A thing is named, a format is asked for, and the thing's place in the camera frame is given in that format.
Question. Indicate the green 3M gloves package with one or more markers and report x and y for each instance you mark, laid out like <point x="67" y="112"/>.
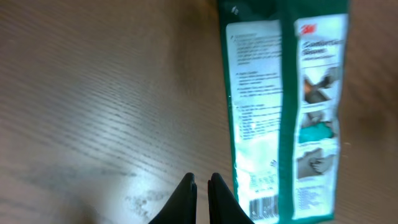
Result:
<point x="283" y="69"/>

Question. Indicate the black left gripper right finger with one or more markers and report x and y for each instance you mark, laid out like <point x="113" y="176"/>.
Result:
<point x="223" y="207"/>

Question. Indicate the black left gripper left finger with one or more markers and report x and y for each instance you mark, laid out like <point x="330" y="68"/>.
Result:
<point x="181" y="207"/>

